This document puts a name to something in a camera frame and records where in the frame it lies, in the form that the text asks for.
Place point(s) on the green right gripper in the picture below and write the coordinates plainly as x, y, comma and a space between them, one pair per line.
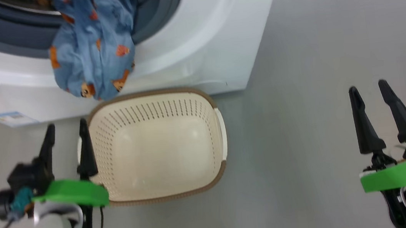
404, 174

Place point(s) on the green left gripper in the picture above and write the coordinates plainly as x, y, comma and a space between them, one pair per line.
77, 193

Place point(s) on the blue bear print garment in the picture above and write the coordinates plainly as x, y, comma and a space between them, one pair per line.
94, 46

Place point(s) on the white front-load washing machine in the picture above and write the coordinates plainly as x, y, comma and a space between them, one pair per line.
194, 45

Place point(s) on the blue energy label sticker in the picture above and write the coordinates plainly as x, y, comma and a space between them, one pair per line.
13, 118

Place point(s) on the cream perforated laundry basket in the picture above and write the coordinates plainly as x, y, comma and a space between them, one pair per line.
161, 150

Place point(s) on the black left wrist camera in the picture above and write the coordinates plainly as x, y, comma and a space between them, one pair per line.
22, 186

